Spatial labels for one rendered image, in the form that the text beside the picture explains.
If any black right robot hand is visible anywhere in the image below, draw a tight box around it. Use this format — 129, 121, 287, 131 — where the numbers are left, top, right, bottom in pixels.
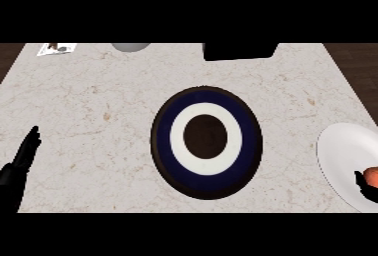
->
354, 170, 378, 204

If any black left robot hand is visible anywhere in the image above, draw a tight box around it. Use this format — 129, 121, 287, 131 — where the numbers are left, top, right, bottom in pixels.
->
0, 125, 43, 214

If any orange squash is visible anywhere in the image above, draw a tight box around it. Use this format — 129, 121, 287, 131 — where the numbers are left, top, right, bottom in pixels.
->
362, 166, 378, 188

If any blue and white ringed plate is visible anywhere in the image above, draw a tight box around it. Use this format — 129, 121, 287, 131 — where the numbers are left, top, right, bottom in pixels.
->
150, 85, 265, 201

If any white printed card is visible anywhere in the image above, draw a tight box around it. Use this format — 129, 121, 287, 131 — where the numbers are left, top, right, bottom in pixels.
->
38, 43, 79, 57

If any grey round container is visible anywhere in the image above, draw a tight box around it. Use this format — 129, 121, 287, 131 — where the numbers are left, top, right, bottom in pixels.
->
111, 43, 153, 53

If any black box appliance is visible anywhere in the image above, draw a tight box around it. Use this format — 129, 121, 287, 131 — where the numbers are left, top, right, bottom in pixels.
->
203, 43, 281, 62

